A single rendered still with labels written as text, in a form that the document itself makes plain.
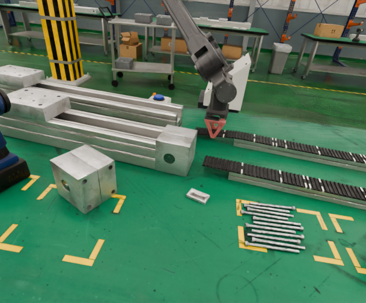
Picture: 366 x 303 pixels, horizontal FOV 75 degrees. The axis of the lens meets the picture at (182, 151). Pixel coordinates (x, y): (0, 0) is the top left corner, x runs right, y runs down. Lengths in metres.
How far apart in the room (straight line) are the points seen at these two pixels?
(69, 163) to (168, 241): 0.26
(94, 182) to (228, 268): 0.31
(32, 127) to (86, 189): 0.35
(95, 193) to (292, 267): 0.42
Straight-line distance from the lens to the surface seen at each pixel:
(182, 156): 0.61
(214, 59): 0.72
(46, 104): 0.78
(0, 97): 0.63
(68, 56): 3.90
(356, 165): 0.92
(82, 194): 0.53
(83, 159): 0.56
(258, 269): 0.50
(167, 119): 0.81
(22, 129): 0.88
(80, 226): 0.55
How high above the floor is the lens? 1.18
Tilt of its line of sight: 32 degrees down
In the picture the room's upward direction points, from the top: 5 degrees clockwise
